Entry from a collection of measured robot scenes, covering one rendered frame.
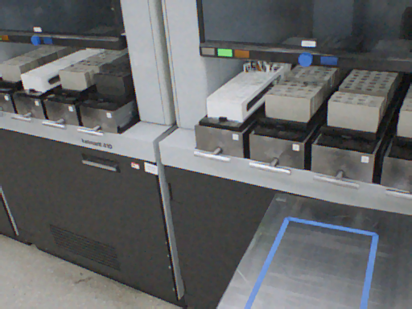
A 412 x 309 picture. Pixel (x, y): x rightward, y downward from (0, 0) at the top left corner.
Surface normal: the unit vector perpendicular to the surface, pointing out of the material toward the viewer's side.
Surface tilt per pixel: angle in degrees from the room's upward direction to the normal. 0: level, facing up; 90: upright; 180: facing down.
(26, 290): 0
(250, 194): 90
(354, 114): 90
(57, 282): 0
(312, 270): 0
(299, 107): 90
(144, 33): 90
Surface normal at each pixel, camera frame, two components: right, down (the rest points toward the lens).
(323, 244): -0.09, -0.87
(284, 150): -0.50, 0.46
